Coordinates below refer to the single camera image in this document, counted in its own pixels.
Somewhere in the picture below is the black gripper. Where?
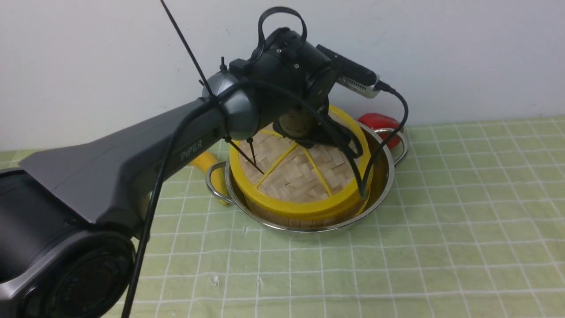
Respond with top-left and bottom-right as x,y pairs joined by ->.
229,27 -> 339,148

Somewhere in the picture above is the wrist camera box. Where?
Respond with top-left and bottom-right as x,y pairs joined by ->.
316,44 -> 380,99

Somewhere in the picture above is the yellow banana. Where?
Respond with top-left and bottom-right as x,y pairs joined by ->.
188,151 -> 231,205

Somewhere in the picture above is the green checkered tablecloth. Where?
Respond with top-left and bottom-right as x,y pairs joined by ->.
0,116 -> 565,318

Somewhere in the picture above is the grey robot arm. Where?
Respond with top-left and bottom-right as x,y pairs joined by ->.
1,27 -> 335,318

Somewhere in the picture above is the black cable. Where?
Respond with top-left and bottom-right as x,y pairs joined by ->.
121,6 -> 409,318

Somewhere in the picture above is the stainless steel pot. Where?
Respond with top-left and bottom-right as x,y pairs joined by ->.
205,132 -> 408,237

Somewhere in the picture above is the woven bamboo steamer lid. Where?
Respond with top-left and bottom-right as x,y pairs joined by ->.
226,125 -> 368,220

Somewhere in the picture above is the red bell pepper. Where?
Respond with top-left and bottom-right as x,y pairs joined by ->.
357,113 -> 401,150

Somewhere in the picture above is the bamboo steamer basket yellow rim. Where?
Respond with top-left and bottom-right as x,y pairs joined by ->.
231,163 -> 368,229

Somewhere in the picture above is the black zip tie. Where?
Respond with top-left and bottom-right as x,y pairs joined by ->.
161,0 -> 264,174

